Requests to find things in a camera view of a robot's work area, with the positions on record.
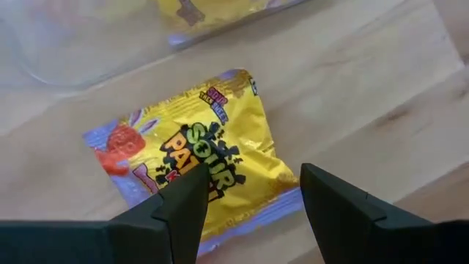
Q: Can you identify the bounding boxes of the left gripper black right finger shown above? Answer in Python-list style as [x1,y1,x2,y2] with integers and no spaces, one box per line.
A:
[299,163,469,264]

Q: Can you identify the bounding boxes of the yellow Sour Patch candy pack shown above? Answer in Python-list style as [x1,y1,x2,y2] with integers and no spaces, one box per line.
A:
[155,0,307,47]
[82,68,305,257]

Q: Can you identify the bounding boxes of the clear plastic bin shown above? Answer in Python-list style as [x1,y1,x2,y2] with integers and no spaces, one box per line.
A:
[0,0,316,95]

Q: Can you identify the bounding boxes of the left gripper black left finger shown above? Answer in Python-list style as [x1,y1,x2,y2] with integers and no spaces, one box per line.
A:
[0,163,211,264]

